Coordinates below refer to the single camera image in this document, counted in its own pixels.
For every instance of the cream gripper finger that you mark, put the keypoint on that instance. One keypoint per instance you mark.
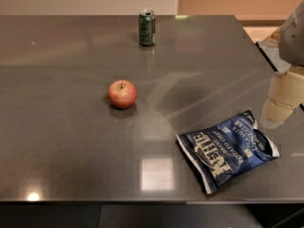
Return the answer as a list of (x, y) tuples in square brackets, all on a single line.
[(286, 93)]

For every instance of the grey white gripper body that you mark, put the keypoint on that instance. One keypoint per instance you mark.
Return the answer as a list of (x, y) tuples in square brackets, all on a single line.
[(293, 43)]

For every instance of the red apple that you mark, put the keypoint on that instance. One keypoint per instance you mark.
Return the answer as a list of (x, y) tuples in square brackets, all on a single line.
[(122, 94)]

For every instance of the blue Kettle chips bag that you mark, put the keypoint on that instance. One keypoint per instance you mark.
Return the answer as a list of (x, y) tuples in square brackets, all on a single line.
[(227, 149)]

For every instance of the green soda can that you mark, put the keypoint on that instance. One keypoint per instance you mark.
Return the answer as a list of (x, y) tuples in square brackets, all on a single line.
[(146, 23)]

